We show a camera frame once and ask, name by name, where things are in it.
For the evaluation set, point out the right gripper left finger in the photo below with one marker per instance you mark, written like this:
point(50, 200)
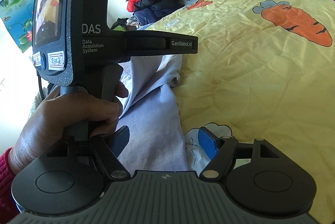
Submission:
point(106, 151)

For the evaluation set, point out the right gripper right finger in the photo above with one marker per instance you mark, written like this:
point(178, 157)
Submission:
point(220, 151)

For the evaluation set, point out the light lavender garment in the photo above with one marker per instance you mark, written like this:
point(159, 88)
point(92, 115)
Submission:
point(150, 111)

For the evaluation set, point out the red sleeve forearm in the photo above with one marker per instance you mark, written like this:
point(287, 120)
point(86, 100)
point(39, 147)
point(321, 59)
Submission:
point(8, 208)

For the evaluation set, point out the person's left hand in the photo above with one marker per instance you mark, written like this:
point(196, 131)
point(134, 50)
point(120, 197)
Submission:
point(45, 127)

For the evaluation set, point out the lotus flower poster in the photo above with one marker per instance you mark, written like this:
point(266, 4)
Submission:
point(17, 18)

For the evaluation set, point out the navy blue jacket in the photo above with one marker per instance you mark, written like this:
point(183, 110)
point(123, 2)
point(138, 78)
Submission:
point(151, 11)

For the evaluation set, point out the yellow carrot print bedspread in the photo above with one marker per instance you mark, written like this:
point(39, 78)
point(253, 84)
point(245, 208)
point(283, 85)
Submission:
point(265, 68)

